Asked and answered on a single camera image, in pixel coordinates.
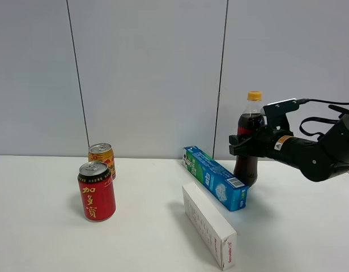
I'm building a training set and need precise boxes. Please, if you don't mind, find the red herbal tea can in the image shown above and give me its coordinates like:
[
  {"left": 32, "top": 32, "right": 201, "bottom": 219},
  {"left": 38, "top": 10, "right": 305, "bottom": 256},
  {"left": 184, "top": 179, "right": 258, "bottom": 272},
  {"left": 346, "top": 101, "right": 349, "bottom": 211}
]
[{"left": 78, "top": 161, "right": 116, "bottom": 222}]

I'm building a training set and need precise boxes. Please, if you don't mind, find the blue green toothpaste box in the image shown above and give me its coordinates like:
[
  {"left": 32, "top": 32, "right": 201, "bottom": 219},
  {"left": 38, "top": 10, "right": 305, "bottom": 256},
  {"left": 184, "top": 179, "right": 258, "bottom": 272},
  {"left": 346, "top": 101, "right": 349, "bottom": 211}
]
[{"left": 182, "top": 146, "right": 249, "bottom": 211}]

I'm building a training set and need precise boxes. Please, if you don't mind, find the black camera cable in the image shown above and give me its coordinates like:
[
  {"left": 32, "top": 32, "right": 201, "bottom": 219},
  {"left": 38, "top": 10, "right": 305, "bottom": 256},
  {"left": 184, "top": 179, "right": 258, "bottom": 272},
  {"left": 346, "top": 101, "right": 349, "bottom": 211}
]
[{"left": 296, "top": 97, "right": 349, "bottom": 141}]

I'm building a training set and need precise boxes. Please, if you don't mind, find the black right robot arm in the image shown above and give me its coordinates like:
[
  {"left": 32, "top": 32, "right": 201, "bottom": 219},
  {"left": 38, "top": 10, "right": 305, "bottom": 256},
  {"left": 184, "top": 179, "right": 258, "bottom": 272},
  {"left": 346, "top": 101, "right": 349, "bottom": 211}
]
[{"left": 229, "top": 105, "right": 349, "bottom": 182}]

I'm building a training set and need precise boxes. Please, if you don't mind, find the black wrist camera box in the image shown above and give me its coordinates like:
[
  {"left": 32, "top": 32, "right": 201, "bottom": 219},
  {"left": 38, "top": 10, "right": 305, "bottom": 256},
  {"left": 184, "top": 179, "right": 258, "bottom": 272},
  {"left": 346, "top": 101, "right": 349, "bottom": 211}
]
[{"left": 261, "top": 98, "right": 299, "bottom": 131}]

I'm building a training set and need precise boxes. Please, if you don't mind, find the cola bottle with yellow cap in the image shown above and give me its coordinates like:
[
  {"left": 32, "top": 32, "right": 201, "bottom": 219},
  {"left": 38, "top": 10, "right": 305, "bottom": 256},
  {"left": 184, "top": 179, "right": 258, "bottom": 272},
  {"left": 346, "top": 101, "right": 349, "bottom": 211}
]
[{"left": 233, "top": 91, "right": 265, "bottom": 187}]

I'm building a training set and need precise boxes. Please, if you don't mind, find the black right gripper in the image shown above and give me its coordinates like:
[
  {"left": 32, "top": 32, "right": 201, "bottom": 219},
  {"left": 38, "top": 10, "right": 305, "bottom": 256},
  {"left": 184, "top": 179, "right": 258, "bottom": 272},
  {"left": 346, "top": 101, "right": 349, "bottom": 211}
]
[{"left": 229, "top": 126, "right": 294, "bottom": 162}]

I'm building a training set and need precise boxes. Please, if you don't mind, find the gold energy drink can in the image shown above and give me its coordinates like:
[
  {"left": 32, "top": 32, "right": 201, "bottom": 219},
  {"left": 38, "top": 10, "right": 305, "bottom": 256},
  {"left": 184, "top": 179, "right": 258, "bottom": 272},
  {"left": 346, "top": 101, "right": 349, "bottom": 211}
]
[{"left": 88, "top": 143, "right": 116, "bottom": 179}]

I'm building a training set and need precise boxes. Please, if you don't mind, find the white cardboard box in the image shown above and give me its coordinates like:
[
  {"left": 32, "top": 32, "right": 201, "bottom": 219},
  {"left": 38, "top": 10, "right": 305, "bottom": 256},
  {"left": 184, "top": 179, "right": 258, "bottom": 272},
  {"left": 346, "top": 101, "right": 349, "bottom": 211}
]
[{"left": 182, "top": 183, "right": 237, "bottom": 271}]

